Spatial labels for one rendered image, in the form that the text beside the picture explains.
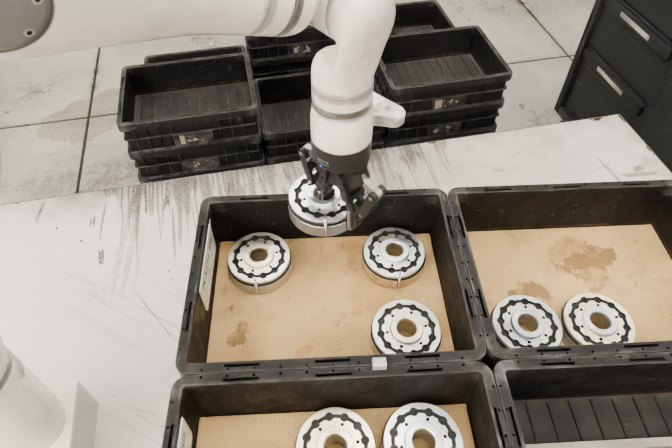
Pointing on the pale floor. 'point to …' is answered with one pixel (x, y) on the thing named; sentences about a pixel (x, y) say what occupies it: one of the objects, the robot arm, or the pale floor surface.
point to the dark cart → (628, 49)
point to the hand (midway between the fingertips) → (340, 209)
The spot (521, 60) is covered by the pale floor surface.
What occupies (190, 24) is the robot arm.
